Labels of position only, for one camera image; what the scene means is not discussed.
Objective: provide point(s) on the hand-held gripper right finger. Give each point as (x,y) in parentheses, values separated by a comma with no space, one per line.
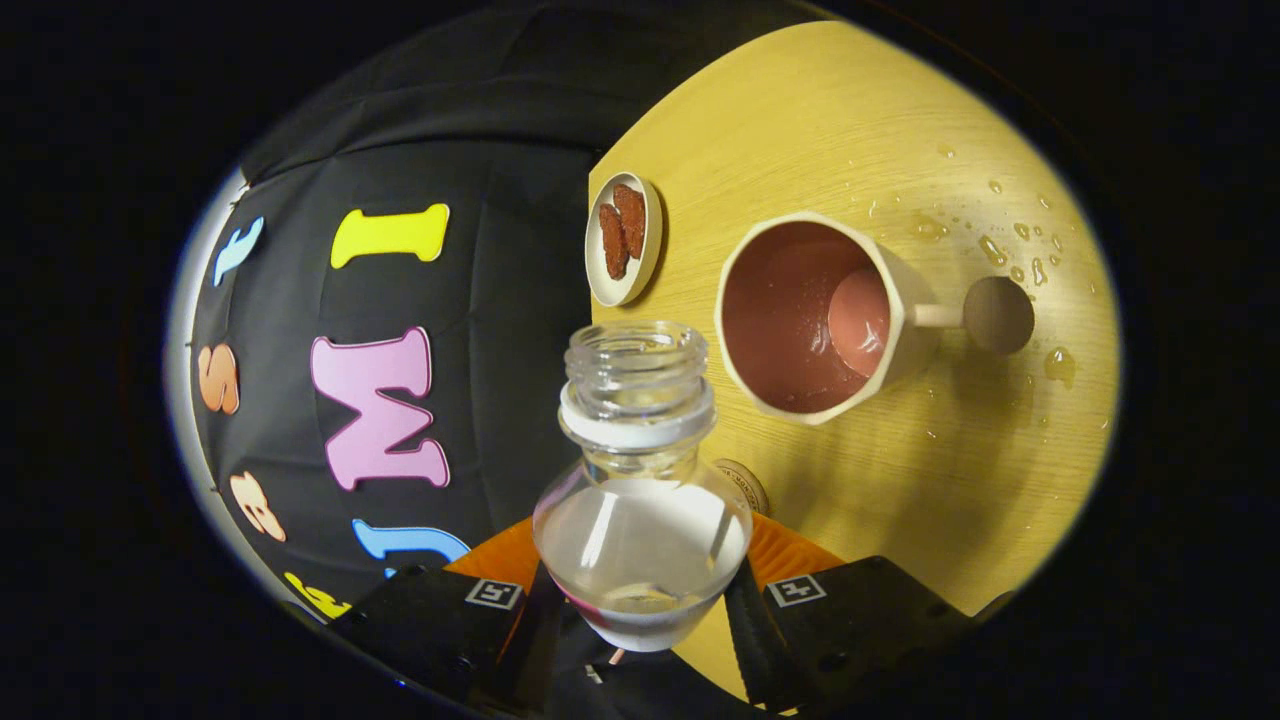
(745,640)

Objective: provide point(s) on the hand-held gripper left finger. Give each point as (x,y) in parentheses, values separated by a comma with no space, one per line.
(530,650)

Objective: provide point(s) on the clear plastic juice bottle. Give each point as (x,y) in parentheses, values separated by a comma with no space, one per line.
(640,540)

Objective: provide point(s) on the round brown coaster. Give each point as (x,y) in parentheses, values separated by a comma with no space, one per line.
(750,485)

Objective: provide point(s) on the beige cup with brown inside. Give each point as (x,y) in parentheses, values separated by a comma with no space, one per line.
(800,320)

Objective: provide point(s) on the red meat piece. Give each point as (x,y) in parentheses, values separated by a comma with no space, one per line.
(631,220)
(613,242)

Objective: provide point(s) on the round white plate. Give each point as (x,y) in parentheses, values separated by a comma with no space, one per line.
(645,235)

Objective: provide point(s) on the wooden table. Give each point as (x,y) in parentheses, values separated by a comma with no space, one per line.
(850,130)

